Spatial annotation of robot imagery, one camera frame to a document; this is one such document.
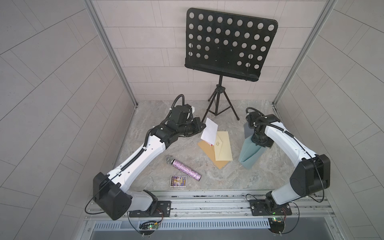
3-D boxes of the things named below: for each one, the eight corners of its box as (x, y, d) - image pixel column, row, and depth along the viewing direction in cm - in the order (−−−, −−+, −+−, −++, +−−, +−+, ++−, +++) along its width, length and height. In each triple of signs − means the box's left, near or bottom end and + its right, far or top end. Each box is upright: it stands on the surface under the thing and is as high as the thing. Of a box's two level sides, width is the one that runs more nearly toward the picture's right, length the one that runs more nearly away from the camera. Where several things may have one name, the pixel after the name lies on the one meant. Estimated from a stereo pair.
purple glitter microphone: (166, 162, 88) (165, 159, 85) (170, 157, 90) (169, 154, 87) (197, 184, 80) (197, 181, 77) (201, 178, 82) (201, 175, 79)
